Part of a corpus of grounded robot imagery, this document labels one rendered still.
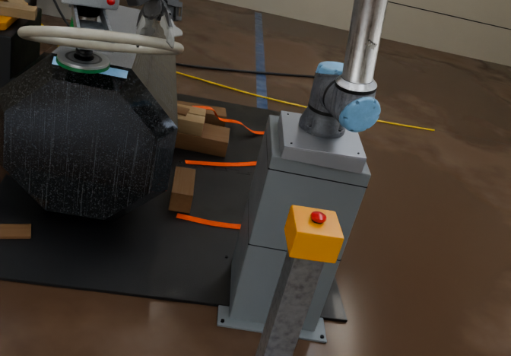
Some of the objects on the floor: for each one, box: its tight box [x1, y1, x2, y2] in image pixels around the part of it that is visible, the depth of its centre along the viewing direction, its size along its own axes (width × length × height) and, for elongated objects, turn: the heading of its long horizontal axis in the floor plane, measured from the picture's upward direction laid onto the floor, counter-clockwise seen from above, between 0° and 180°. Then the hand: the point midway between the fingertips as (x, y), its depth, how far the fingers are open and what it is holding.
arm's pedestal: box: [217, 115, 371, 343], centre depth 259 cm, size 50×50×85 cm
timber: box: [168, 166, 196, 214], centre depth 332 cm, size 30×12×12 cm, turn 161°
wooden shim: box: [0, 224, 31, 239], centre depth 274 cm, size 25×10×2 cm, turn 86°
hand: (152, 48), depth 163 cm, fingers open, 14 cm apart
